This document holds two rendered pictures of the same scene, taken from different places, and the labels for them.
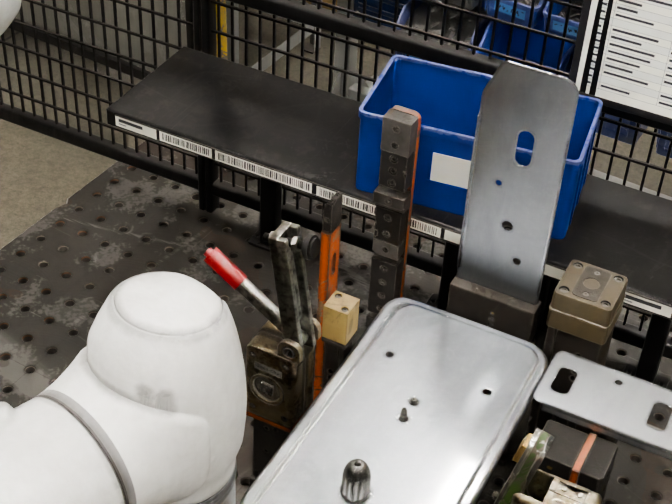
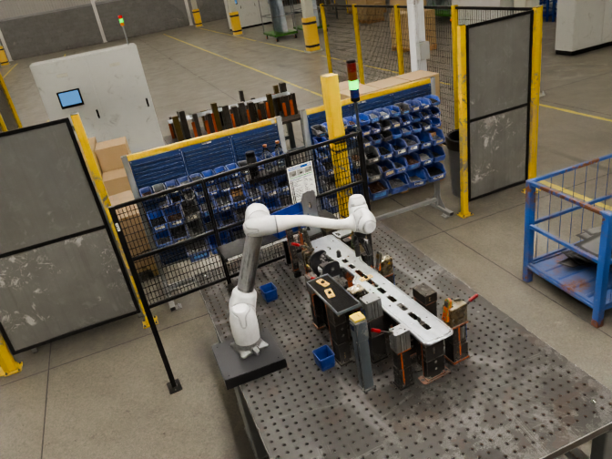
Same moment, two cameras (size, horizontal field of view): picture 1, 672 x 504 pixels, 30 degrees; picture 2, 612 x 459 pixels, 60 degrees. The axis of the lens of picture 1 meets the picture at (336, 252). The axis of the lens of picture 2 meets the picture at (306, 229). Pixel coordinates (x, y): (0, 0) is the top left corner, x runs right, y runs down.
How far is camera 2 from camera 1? 2.62 m
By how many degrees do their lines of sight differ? 41
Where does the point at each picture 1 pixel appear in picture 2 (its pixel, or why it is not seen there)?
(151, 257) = not seen: hidden behind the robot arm
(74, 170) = (125, 351)
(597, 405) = (345, 232)
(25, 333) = not seen: hidden behind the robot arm
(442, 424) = (334, 246)
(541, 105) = (310, 197)
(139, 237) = (228, 293)
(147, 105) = (229, 254)
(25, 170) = (112, 361)
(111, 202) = (212, 294)
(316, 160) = (267, 240)
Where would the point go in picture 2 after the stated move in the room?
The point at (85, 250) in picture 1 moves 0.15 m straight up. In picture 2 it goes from (223, 300) to (218, 283)
